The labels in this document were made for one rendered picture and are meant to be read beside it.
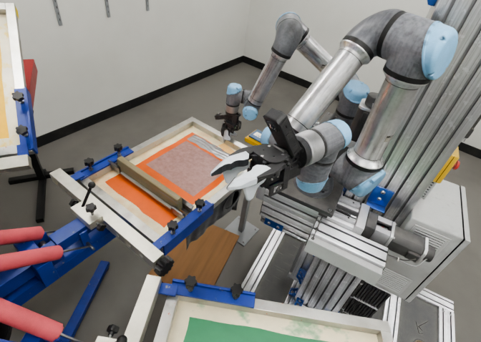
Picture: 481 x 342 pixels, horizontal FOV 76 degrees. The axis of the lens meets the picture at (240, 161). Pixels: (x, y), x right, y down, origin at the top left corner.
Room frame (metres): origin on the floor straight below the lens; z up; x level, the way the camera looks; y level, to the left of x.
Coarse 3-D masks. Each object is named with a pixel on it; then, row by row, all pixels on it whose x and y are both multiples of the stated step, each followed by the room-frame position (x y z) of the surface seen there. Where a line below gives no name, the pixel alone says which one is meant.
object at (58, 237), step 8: (72, 224) 0.69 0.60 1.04; (80, 224) 0.70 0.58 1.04; (56, 232) 0.65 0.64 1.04; (64, 232) 0.65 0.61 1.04; (72, 232) 0.66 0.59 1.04; (80, 232) 0.67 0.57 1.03; (88, 232) 0.69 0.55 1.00; (56, 240) 0.61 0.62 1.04; (64, 240) 0.62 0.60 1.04; (72, 240) 0.64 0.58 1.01; (64, 248) 0.61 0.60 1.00
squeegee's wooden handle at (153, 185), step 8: (120, 160) 1.07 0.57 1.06; (120, 168) 1.07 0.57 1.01; (128, 168) 1.04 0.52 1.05; (136, 168) 1.03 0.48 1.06; (136, 176) 1.01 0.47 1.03; (144, 176) 0.99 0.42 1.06; (144, 184) 0.98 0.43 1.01; (152, 184) 0.95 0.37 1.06; (160, 184) 0.96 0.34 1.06; (152, 192) 0.96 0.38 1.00; (160, 192) 0.93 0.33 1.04; (168, 192) 0.91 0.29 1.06; (168, 200) 0.90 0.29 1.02; (176, 200) 0.88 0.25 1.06
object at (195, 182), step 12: (204, 156) 1.32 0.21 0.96; (192, 168) 1.21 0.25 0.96; (204, 168) 1.22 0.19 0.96; (168, 180) 1.09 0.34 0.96; (180, 180) 1.10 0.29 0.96; (192, 180) 1.12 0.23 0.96; (204, 180) 1.13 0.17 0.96; (216, 180) 1.14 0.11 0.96; (180, 192) 1.02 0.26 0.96; (192, 192) 1.03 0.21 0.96; (204, 192) 1.04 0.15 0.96; (144, 204) 0.92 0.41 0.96; (156, 204) 0.93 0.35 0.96; (192, 204) 0.96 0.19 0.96; (156, 216) 0.86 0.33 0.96; (168, 216) 0.87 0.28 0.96
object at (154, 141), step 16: (176, 128) 1.50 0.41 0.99; (208, 128) 1.55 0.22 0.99; (144, 144) 1.31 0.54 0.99; (240, 144) 1.44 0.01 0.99; (96, 176) 1.03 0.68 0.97; (96, 192) 0.91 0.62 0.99; (224, 192) 1.03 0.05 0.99; (112, 208) 0.84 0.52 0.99; (128, 224) 0.79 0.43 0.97; (144, 224) 0.78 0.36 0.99
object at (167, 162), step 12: (192, 132) 1.53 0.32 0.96; (180, 144) 1.40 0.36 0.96; (192, 144) 1.42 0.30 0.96; (156, 156) 1.26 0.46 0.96; (168, 156) 1.28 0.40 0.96; (180, 156) 1.29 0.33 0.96; (192, 156) 1.31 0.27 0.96; (144, 168) 1.15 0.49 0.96; (156, 168) 1.16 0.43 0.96; (168, 168) 1.18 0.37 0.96; (180, 168) 1.19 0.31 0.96; (108, 180) 1.03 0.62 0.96; (120, 180) 1.04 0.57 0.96; (120, 192) 0.96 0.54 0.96; (132, 192) 0.97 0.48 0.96; (144, 192) 0.98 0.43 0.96
